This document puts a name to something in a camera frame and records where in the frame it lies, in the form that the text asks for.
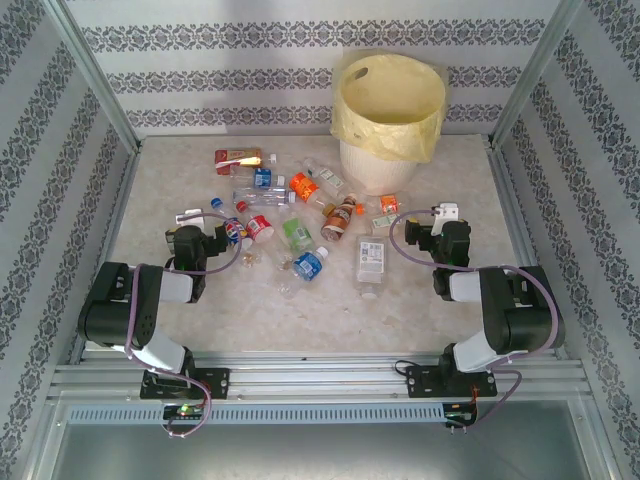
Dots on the pepsi bottle blue cap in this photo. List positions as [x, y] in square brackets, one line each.
[235, 232]

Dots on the small bottle green white label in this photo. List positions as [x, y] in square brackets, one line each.
[382, 222]

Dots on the small clear bottle orange label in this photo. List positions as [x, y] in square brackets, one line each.
[389, 204]

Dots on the red label bottle red cap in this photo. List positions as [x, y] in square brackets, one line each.
[259, 227]

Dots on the large clear bottle white label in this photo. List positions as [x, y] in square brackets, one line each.
[371, 257]

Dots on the clear bottle blue cap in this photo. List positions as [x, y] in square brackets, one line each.
[260, 196]

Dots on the clear bottle blue label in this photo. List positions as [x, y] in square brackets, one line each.
[262, 177]

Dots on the red and gold carton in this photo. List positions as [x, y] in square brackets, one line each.
[235, 157]

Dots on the brown bottle orange cap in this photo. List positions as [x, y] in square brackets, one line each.
[338, 219]

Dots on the small clear bottle white cap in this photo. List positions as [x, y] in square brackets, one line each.
[272, 159]

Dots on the blue label bottle white cap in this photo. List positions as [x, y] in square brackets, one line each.
[307, 265]

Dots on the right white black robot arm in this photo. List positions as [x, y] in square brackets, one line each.
[525, 320]

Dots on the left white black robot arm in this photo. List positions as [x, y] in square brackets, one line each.
[115, 310]

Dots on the white ribbed bin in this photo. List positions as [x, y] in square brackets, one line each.
[377, 172]

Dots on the white bin with yellow bag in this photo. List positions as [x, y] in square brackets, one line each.
[390, 95]

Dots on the left circuit board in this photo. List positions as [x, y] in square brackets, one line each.
[184, 412]

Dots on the circuit board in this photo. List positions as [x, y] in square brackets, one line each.
[184, 412]
[460, 415]

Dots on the right circuit board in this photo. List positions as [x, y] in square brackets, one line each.
[460, 415]

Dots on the grey metal front panel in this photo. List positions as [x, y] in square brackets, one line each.
[320, 450]

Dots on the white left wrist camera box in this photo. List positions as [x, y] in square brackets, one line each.
[192, 217]

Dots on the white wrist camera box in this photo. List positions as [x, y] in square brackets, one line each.
[447, 212]
[192, 217]

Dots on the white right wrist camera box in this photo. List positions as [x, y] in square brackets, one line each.
[447, 212]

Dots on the right aluminium side rail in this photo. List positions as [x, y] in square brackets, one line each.
[512, 190]

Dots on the aluminium side rail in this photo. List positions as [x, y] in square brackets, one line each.
[512, 190]
[119, 200]

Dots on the left aluminium side rail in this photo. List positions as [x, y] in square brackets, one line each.
[119, 200]

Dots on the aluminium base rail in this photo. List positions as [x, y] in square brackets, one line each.
[320, 375]

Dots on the right aluminium frame post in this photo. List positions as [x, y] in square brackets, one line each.
[540, 65]

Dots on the aluminium frame post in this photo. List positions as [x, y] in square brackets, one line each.
[540, 65]
[90, 70]

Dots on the left aluminium frame post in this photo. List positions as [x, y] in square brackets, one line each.
[90, 70]

